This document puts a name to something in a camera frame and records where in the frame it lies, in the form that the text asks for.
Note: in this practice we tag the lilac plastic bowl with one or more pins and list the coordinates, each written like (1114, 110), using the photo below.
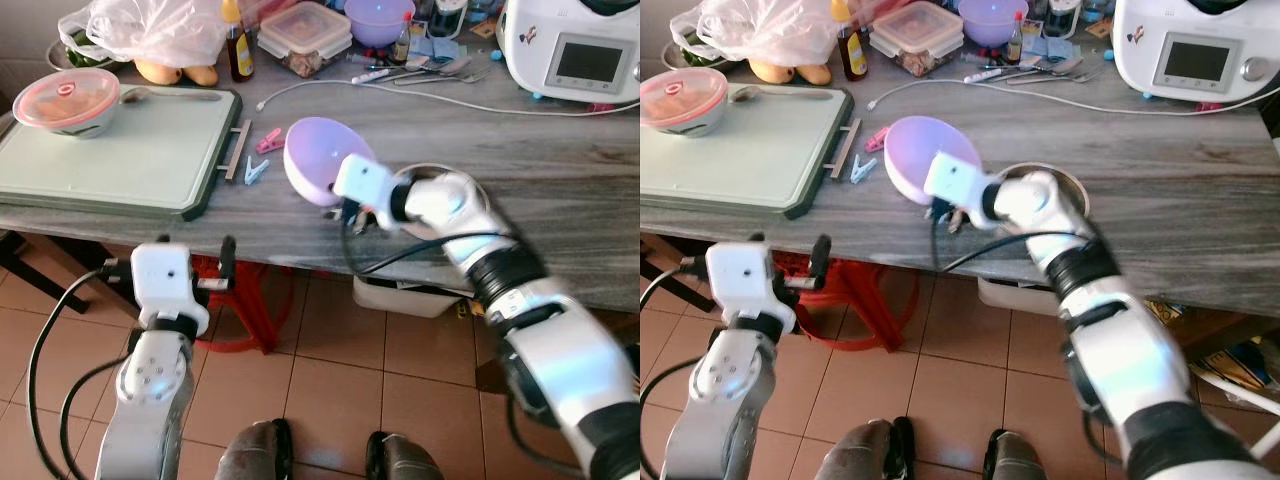
(912, 155)
(315, 155)

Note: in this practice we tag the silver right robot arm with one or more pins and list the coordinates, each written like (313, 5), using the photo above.
(560, 350)
(1140, 350)

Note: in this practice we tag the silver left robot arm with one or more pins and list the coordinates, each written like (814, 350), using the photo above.
(725, 390)
(150, 390)

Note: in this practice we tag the red plastic stool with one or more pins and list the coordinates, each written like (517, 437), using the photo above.
(850, 310)
(250, 310)

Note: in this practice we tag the pale green cutting board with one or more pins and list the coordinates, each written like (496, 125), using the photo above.
(110, 165)
(745, 160)

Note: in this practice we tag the white plastic tub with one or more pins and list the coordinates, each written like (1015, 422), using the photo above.
(1010, 297)
(400, 297)

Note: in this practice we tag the black table leg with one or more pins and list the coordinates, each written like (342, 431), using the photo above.
(665, 262)

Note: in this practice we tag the blue clothes peg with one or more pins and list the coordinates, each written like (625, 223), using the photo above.
(863, 170)
(256, 171)

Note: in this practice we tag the pink clothes peg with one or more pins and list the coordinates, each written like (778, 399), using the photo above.
(877, 139)
(269, 140)

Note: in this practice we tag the round metal bowl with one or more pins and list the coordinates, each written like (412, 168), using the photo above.
(1070, 178)

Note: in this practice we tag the white marker pen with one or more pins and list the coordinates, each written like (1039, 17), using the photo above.
(983, 74)
(370, 75)

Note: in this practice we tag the long metal spoon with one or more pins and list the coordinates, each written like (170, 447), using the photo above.
(170, 96)
(780, 94)

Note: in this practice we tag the bowl with pink lid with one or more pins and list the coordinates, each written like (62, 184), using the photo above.
(680, 100)
(65, 100)

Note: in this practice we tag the metal cutlery piece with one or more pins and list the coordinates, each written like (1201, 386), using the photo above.
(1055, 68)
(445, 70)

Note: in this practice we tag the yellow mango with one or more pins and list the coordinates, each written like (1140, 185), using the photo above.
(201, 75)
(814, 74)
(158, 73)
(770, 72)

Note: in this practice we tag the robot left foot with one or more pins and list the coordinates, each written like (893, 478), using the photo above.
(878, 450)
(258, 452)

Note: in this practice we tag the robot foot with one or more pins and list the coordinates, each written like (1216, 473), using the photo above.
(258, 452)
(405, 460)
(878, 450)
(1018, 458)

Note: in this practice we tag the small bottle with red cap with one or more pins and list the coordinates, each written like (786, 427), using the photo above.
(1015, 45)
(402, 45)

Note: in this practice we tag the blue cloth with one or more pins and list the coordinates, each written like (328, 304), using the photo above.
(1052, 47)
(438, 48)

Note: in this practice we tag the clear lidded food container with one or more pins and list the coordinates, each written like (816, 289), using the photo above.
(305, 30)
(917, 30)

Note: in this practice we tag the sauce bottle with yellow cap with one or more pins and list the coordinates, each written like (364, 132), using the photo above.
(239, 55)
(852, 55)

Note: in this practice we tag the purple mixing bowl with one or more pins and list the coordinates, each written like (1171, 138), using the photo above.
(990, 22)
(375, 22)

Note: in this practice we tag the clear plastic bag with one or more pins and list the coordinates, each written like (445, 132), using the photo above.
(760, 28)
(150, 30)

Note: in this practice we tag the dark glass jar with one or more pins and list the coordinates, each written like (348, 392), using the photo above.
(450, 18)
(1062, 18)

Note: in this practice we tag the white kitchen machine with screen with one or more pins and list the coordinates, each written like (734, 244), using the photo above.
(1140, 50)
(530, 50)

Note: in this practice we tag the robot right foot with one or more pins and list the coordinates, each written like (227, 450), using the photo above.
(405, 460)
(1018, 458)

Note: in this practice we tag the yellow printed packet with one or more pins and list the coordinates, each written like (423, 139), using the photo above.
(1235, 365)

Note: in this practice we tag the white rod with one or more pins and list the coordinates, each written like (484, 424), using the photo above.
(1240, 400)

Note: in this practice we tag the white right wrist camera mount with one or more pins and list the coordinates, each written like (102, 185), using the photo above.
(955, 180)
(365, 182)

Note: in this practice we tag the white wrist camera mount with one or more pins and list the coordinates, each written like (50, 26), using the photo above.
(745, 280)
(955, 180)
(365, 182)
(165, 280)

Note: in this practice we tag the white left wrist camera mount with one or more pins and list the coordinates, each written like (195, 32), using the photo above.
(745, 280)
(165, 280)

